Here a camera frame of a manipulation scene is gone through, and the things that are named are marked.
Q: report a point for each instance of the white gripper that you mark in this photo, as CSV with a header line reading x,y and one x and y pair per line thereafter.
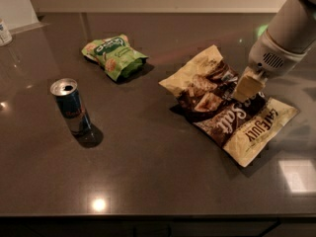
x,y
267,57

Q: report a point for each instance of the brown sea salt chip bag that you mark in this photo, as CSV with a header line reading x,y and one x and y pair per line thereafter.
x,y
203,88

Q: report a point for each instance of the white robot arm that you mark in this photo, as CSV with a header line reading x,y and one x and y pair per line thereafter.
x,y
283,44

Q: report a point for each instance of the green chip bag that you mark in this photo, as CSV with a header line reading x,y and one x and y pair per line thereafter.
x,y
115,55

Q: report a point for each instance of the blue silver energy drink can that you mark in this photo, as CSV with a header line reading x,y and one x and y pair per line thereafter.
x,y
66,94

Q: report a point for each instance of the white bottle at left edge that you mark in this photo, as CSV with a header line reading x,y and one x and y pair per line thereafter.
x,y
5,36

